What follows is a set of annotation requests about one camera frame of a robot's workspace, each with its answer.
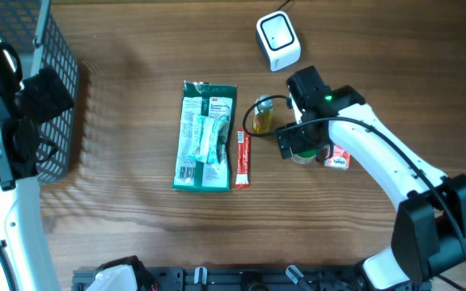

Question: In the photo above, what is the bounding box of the green lid plastic jar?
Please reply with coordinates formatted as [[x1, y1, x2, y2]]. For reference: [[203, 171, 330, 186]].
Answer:
[[291, 150, 316, 165]]

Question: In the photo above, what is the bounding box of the red white tissue pack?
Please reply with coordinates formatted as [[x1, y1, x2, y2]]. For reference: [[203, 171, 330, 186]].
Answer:
[[324, 145, 351, 170]]

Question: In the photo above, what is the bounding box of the yellow Vim liquid bottle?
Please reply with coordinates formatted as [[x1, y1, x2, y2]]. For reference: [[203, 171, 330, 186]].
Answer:
[[252, 95, 273, 136]]

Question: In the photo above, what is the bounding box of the red sachet stick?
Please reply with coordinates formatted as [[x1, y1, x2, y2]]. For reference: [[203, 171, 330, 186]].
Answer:
[[235, 129, 251, 189]]

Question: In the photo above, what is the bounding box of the green 3M gloves packet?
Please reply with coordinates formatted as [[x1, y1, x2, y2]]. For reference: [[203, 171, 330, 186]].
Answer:
[[172, 82, 237, 192]]

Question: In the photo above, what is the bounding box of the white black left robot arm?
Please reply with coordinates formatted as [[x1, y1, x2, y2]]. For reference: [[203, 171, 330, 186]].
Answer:
[[0, 39, 74, 290]]

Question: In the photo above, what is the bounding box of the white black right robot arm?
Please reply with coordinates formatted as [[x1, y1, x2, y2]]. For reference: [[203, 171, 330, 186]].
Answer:
[[277, 66, 466, 290]]

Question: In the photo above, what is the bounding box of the white barcode scanner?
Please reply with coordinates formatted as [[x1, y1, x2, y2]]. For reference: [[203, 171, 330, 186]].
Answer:
[[256, 11, 301, 72]]

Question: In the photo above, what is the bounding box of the dark grey plastic basket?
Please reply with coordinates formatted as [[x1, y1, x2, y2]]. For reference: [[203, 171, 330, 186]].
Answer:
[[0, 0, 79, 190]]

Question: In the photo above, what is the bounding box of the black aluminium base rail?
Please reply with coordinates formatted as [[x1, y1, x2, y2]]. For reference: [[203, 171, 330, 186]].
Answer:
[[70, 264, 363, 291]]

